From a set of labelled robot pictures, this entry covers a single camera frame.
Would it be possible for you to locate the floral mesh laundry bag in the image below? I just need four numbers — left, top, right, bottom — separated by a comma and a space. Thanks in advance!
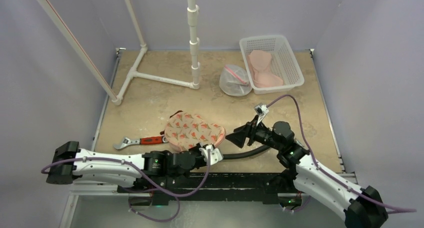
161, 111, 226, 152

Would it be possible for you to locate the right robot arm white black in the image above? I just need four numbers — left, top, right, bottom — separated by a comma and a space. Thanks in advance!
225, 121, 389, 228

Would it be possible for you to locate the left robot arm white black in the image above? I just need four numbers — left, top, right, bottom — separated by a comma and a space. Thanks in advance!
41, 141, 223, 195

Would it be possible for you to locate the white mesh laundry bag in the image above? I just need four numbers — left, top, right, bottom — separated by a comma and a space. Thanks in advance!
219, 64, 252, 97

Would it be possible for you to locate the pink bra in basket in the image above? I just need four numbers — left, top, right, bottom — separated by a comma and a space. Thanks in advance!
248, 50, 284, 88

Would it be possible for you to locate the white plastic basket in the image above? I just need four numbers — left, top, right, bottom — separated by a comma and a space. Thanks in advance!
239, 35, 305, 95

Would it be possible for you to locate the red adjustable wrench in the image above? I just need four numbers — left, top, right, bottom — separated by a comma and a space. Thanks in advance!
113, 136, 168, 150

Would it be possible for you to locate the white pvc pipe rack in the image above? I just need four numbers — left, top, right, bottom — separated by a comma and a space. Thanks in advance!
36, 0, 201, 106

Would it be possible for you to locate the black corrugated hose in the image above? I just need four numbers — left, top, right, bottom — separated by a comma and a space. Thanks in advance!
221, 145, 271, 160

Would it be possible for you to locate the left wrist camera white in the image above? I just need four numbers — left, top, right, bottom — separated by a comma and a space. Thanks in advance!
199, 144, 224, 166

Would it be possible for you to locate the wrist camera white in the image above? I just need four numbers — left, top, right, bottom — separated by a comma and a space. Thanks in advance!
199, 144, 224, 166
254, 104, 269, 125

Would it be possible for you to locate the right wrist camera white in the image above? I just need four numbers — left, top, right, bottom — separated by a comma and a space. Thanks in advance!
254, 104, 269, 125

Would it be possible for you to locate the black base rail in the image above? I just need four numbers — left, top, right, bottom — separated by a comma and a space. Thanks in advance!
117, 171, 308, 208

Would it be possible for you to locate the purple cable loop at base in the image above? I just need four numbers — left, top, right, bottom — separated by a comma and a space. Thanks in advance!
127, 187, 181, 223

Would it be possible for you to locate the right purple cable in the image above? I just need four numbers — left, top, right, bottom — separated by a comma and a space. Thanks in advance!
266, 94, 418, 214

